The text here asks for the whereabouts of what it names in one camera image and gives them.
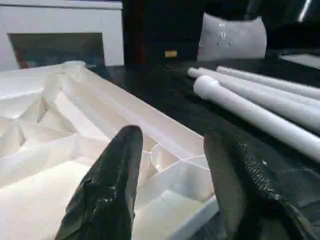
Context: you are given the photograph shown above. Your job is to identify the white plastic table top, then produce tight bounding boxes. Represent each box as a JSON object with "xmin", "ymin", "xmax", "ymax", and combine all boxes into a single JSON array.
[{"xmin": 0, "ymin": 60, "xmax": 221, "ymax": 240}]

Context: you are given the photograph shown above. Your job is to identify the white flat board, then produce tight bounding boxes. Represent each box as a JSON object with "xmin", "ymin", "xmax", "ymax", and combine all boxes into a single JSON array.
[{"xmin": 277, "ymin": 52, "xmax": 320, "ymax": 71}]

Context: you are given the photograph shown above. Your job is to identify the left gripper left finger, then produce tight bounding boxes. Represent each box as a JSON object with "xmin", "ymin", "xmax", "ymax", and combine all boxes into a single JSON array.
[{"xmin": 54, "ymin": 125, "xmax": 145, "ymax": 240}]

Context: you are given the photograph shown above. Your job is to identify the white plastic bag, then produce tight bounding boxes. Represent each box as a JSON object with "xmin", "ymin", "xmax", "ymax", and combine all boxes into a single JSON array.
[{"xmin": 196, "ymin": 12, "xmax": 268, "ymax": 62}]

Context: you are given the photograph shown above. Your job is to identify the white cabinet with glass doors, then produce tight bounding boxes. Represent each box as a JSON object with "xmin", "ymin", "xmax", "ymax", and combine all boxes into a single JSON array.
[{"xmin": 0, "ymin": 0, "xmax": 125, "ymax": 72}]

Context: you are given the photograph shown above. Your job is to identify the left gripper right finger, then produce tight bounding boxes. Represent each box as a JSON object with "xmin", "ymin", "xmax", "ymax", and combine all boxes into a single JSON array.
[{"xmin": 202, "ymin": 129, "xmax": 320, "ymax": 240}]

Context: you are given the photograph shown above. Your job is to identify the black box with yellow label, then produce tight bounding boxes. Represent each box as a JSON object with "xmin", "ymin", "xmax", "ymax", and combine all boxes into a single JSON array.
[{"xmin": 122, "ymin": 0, "xmax": 207, "ymax": 67}]

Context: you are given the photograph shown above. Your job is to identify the white plastic table leg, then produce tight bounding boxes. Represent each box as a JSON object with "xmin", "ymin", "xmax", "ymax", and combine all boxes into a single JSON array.
[
  {"xmin": 193, "ymin": 75, "xmax": 320, "ymax": 164},
  {"xmin": 215, "ymin": 65, "xmax": 320, "ymax": 101},
  {"xmin": 187, "ymin": 67, "xmax": 320, "ymax": 135}
]

